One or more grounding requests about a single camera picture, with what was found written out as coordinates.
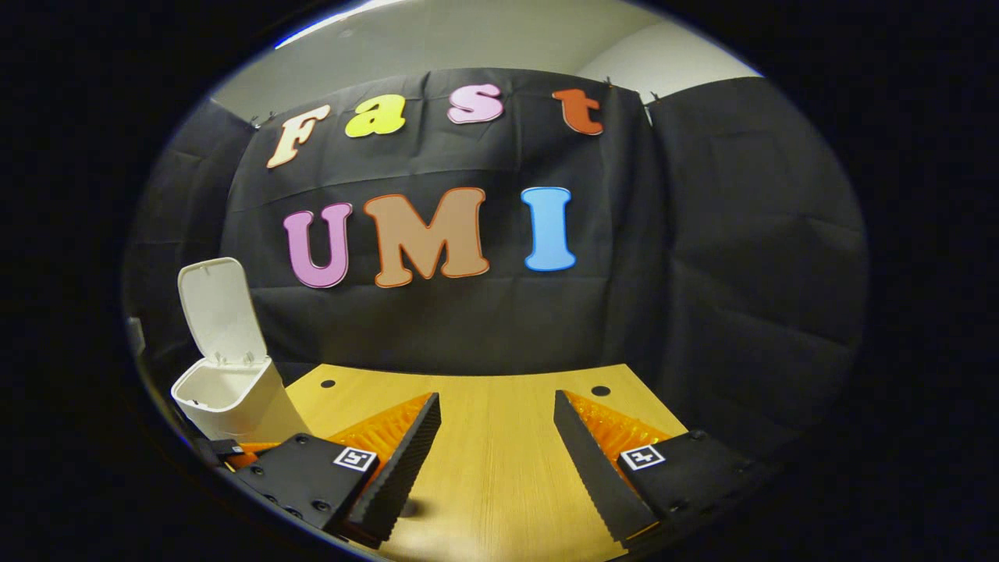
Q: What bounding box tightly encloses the wooden desktop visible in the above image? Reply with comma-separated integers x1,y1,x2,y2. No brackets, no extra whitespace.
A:
226,363,691,562

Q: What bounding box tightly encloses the white desktop garbage bin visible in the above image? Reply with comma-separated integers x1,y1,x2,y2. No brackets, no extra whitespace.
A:
170,258,313,444

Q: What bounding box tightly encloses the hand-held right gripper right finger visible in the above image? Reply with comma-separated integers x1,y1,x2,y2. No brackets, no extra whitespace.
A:
553,389,771,547

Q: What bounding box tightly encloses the black backdrop cloth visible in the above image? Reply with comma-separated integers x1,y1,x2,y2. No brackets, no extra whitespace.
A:
123,66,869,469

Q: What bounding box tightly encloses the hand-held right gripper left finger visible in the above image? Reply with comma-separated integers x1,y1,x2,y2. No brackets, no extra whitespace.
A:
234,393,443,547

